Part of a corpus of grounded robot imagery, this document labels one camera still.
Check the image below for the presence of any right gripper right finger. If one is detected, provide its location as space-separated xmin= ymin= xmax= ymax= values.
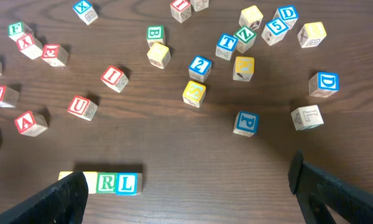
xmin=288 ymin=151 xmax=373 ymax=223

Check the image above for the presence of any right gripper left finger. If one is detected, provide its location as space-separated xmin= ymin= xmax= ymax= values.
xmin=0 ymin=171 xmax=88 ymax=224

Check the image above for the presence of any yellow C block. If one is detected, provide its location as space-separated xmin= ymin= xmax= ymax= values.
xmin=58 ymin=171 xmax=73 ymax=180

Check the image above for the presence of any yellow O block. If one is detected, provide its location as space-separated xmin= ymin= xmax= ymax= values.
xmin=83 ymin=171 xmax=98 ymax=194

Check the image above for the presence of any green R block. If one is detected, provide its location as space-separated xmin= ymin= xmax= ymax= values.
xmin=96 ymin=172 xmax=117 ymax=194

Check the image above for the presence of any blue L block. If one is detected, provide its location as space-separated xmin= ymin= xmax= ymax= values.
xmin=115 ymin=172 xmax=142 ymax=195

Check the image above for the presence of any plain wooden block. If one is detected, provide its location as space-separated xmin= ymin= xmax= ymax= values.
xmin=291 ymin=105 xmax=324 ymax=131

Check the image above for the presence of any red A block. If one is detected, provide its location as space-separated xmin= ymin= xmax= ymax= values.
xmin=14 ymin=111 xmax=48 ymax=137

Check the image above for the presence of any red U block centre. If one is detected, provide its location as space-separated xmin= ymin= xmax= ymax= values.
xmin=67 ymin=95 xmax=98 ymax=121

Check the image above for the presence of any red u block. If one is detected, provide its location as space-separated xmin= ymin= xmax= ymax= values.
xmin=0 ymin=85 xmax=19 ymax=108
xmin=67 ymin=95 xmax=98 ymax=121

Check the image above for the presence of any blue P block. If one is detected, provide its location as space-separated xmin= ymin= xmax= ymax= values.
xmin=233 ymin=111 xmax=259 ymax=137

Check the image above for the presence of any blue D block right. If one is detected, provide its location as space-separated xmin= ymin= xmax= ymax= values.
xmin=308 ymin=72 xmax=339 ymax=98

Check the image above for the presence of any blue d block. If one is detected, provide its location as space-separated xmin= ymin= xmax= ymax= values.
xmin=308 ymin=72 xmax=339 ymax=98
xmin=273 ymin=5 xmax=299 ymax=30

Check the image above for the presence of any red U block left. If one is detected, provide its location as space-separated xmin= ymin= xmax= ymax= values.
xmin=0 ymin=85 xmax=19 ymax=108

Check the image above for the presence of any red I block centre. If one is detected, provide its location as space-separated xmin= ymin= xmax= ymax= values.
xmin=101 ymin=65 xmax=129 ymax=93

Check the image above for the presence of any red i block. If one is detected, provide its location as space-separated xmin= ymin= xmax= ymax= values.
xmin=101 ymin=65 xmax=129 ymax=93
xmin=170 ymin=0 xmax=191 ymax=23

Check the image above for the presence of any yellow block mid right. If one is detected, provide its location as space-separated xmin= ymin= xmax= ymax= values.
xmin=233 ymin=56 xmax=255 ymax=82

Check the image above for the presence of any red E block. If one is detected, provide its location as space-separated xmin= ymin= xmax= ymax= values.
xmin=41 ymin=44 xmax=69 ymax=67

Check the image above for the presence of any yellow block near R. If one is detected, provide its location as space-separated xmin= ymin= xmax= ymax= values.
xmin=183 ymin=80 xmax=206 ymax=108

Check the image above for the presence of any yellow 8 block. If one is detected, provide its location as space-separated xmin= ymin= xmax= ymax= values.
xmin=297 ymin=22 xmax=327 ymax=48

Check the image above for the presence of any red X block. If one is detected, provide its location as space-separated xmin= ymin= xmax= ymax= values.
xmin=16 ymin=34 xmax=43 ymax=60

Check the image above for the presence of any blue 5 block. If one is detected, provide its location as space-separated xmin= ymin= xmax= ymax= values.
xmin=261 ymin=18 xmax=288 ymax=46

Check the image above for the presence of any blue 2 block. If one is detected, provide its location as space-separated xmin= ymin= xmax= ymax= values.
xmin=188 ymin=55 xmax=212 ymax=83

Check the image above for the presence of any green Z block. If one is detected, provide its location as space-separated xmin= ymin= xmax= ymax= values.
xmin=233 ymin=26 xmax=257 ymax=54

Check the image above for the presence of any yellow block near B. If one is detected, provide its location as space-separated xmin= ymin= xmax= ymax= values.
xmin=147 ymin=42 xmax=171 ymax=69

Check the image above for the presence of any blue T block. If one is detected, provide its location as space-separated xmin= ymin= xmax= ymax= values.
xmin=215 ymin=34 xmax=239 ymax=61

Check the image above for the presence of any green F block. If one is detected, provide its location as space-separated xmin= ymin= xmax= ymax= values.
xmin=7 ymin=21 xmax=34 ymax=42

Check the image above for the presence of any blue D block top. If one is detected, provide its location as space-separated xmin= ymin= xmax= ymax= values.
xmin=273 ymin=5 xmax=299 ymax=30

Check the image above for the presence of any yellow block top right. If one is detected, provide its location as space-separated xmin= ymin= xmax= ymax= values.
xmin=239 ymin=5 xmax=264 ymax=30

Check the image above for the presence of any green B block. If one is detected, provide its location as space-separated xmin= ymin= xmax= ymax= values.
xmin=146 ymin=25 xmax=165 ymax=48

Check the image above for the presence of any blue X block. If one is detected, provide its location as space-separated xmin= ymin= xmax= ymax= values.
xmin=73 ymin=0 xmax=98 ymax=25

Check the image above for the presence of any red W block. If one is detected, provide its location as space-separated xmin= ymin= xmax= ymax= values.
xmin=190 ymin=0 xmax=210 ymax=12

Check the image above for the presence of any red I block top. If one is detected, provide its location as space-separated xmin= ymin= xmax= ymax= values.
xmin=170 ymin=0 xmax=191 ymax=23

